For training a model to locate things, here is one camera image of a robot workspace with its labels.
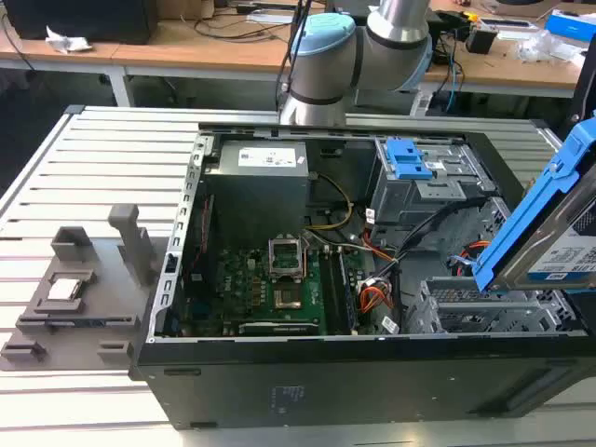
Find hard disk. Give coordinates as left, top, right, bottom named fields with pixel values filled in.
left=471, top=115, right=596, bottom=294

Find metal disk bay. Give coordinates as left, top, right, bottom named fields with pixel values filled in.
left=401, top=274, right=584, bottom=334

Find black RAM slot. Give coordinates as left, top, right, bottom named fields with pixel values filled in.
left=318, top=250, right=346, bottom=334

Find clear plastic bag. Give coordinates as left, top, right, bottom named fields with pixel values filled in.
left=515, top=29, right=586, bottom=62

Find blue cardboard box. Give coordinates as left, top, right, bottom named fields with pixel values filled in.
left=543, top=8, right=596, bottom=48

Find small black device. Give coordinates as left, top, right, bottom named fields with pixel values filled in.
left=465, top=25, right=500, bottom=55

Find blue drive cage latch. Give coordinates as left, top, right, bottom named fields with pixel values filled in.
left=385, top=137, right=433, bottom=181

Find metal drive cage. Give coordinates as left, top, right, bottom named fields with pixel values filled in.
left=366, top=136, right=495, bottom=230

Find RAM stick in motherboard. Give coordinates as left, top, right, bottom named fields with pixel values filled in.
left=337, top=251, right=359, bottom=334

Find grey power supply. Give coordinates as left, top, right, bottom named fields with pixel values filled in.
left=204, top=139, right=311, bottom=237

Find metal socket cover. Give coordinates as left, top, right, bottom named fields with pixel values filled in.
left=267, top=236, right=307, bottom=281

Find wooden desk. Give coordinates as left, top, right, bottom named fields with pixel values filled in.
left=111, top=0, right=596, bottom=100
left=0, top=18, right=136, bottom=109

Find CPU socket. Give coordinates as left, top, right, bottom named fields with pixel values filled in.
left=272, top=287, right=305, bottom=312

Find black graphics card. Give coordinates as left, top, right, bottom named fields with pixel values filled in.
left=237, top=320, right=323, bottom=336

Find black PC case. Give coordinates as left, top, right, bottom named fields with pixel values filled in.
left=129, top=121, right=596, bottom=432

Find green motherboard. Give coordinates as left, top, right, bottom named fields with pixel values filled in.
left=180, top=241, right=373, bottom=337

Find black box on desk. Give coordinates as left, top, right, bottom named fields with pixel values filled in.
left=3, top=0, right=159, bottom=46

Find grey parts rack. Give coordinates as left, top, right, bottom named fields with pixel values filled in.
left=0, top=203, right=157, bottom=373

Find crumpled white paper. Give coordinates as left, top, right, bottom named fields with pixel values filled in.
left=45, top=25, right=93, bottom=54

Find silver CPU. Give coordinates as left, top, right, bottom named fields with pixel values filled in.
left=46, top=278, right=81, bottom=301

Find blue cable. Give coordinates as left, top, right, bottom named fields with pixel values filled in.
left=445, top=59, right=464, bottom=114

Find orange and blue disk wire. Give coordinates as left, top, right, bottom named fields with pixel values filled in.
left=447, top=238, right=491, bottom=276

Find black disk wire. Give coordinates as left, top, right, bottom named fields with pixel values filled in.
left=392, top=195, right=491, bottom=267

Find yellow power wire bundle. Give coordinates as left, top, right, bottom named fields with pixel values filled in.
left=305, top=172, right=354, bottom=231

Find orange red wire bundle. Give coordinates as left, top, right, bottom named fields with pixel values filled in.
left=357, top=285, right=395, bottom=312

